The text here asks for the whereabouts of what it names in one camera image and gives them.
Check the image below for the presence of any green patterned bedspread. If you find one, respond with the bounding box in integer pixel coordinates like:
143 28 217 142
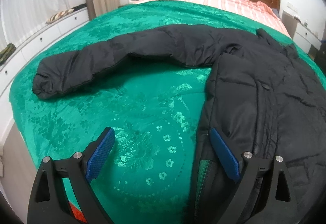
9 0 325 223

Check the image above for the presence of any pink plaid bed sheet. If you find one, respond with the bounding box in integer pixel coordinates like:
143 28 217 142
174 0 289 36

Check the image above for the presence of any striped folded cloth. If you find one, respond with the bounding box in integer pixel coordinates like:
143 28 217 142
46 9 74 24

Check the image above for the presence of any black puffer jacket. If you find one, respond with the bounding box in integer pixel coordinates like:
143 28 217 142
32 24 325 223

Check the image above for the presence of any orange red blanket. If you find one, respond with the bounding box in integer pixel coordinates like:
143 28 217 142
70 202 87 223

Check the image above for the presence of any white desk with drawers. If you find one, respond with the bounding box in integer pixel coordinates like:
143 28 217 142
281 11 321 57

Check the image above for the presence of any white window-side cabinet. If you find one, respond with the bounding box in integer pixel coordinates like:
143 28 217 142
1 8 89 141

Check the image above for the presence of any dark camouflage cloth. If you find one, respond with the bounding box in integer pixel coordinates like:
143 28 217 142
0 43 16 66

